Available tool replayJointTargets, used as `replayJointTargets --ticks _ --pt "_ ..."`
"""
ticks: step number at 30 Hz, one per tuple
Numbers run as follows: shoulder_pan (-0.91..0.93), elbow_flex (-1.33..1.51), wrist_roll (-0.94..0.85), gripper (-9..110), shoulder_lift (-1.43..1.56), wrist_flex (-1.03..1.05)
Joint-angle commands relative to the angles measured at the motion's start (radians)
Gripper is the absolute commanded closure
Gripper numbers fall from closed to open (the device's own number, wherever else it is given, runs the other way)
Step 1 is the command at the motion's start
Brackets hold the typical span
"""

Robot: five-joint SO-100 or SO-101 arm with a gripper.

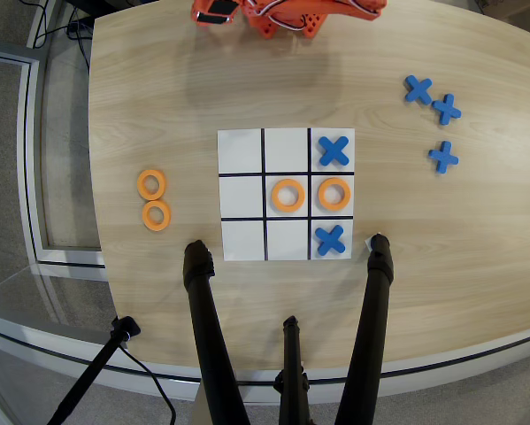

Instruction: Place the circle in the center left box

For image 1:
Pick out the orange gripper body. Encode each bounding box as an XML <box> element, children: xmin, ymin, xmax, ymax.
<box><xmin>190</xmin><ymin>0</ymin><xmax>240</xmax><ymax>27</ymax></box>

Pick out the orange foam ring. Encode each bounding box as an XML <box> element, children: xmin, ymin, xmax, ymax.
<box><xmin>271</xmin><ymin>178</ymin><xmax>306</xmax><ymax>213</ymax></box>
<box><xmin>317</xmin><ymin>176</ymin><xmax>352</xmax><ymax>211</ymax></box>
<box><xmin>136</xmin><ymin>169</ymin><xmax>167</xmax><ymax>201</ymax></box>
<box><xmin>142</xmin><ymin>199</ymin><xmax>173</xmax><ymax>233</ymax></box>

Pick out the blue foam cross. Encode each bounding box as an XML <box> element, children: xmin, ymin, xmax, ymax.
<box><xmin>318</xmin><ymin>135</ymin><xmax>351</xmax><ymax>169</ymax></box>
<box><xmin>403</xmin><ymin>74</ymin><xmax>434</xmax><ymax>106</ymax></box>
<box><xmin>431</xmin><ymin>93</ymin><xmax>463</xmax><ymax>127</ymax></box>
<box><xmin>314</xmin><ymin>224</ymin><xmax>347</xmax><ymax>258</ymax></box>
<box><xmin>427</xmin><ymin>140</ymin><xmax>460</xmax><ymax>175</ymax></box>

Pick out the white tic-tac-toe board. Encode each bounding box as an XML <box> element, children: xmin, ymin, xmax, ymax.
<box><xmin>217</xmin><ymin>127</ymin><xmax>357</xmax><ymax>262</ymax></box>

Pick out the thin black tripod leg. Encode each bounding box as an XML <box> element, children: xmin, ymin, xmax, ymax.
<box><xmin>273</xmin><ymin>315</ymin><xmax>314</xmax><ymax>425</ymax></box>

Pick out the black pole with clamp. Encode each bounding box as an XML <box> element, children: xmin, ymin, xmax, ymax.
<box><xmin>46</xmin><ymin>315</ymin><xmax>142</xmax><ymax>425</ymax></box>

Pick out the white servo cable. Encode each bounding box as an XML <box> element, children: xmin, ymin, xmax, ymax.
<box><xmin>246</xmin><ymin>0</ymin><xmax>380</xmax><ymax>33</ymax></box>

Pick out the black floor cable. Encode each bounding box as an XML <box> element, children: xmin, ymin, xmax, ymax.
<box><xmin>23</xmin><ymin>0</ymin><xmax>93</xmax><ymax>72</ymax></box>

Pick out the white metal floor frame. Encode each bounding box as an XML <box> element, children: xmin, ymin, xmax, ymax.
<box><xmin>0</xmin><ymin>38</ymin><xmax>111</xmax><ymax>278</ymax></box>

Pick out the black cable on pole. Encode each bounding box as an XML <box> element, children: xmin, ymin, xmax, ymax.
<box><xmin>118</xmin><ymin>344</ymin><xmax>177</xmax><ymax>425</ymax></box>

